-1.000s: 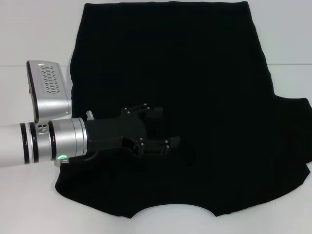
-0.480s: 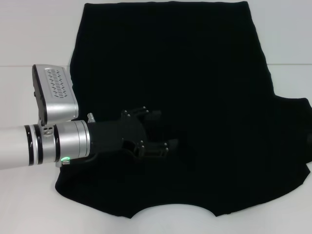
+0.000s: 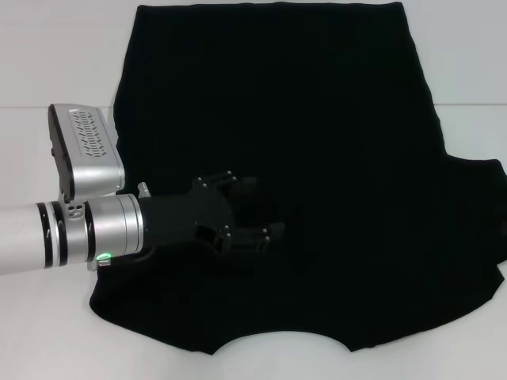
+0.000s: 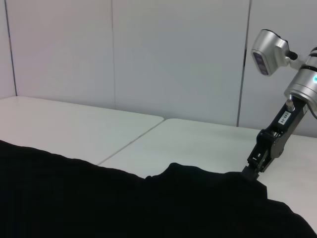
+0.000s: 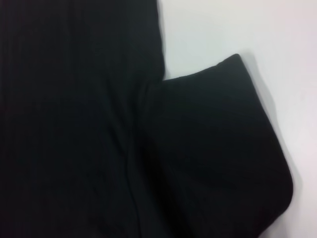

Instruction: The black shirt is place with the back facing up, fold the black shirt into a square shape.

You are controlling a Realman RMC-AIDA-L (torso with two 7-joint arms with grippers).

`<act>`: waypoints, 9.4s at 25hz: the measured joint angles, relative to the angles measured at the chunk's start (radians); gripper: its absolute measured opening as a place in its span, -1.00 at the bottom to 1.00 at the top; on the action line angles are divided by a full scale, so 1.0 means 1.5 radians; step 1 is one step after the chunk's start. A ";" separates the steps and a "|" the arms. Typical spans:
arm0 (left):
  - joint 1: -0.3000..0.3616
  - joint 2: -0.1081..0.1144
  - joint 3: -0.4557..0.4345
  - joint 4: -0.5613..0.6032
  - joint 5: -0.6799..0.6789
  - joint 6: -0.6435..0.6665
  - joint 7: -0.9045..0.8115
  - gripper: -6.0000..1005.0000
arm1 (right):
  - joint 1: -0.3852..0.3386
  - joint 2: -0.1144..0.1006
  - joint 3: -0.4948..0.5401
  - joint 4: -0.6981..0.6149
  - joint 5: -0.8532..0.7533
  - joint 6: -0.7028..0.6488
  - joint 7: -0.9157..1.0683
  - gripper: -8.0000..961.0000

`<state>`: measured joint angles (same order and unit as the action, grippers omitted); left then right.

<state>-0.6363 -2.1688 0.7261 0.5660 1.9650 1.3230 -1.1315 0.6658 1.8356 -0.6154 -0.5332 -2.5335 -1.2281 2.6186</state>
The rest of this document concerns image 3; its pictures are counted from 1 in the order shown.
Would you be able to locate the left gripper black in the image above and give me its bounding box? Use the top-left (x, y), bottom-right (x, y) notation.
top-left (138, 169), bottom-right (287, 254)

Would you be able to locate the black t-shirt with white print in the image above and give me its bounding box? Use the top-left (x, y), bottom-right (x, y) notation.
top-left (87, 2), bottom-right (507, 356)

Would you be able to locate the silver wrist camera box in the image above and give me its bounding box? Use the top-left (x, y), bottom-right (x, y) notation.
top-left (47, 103), bottom-right (126, 201)

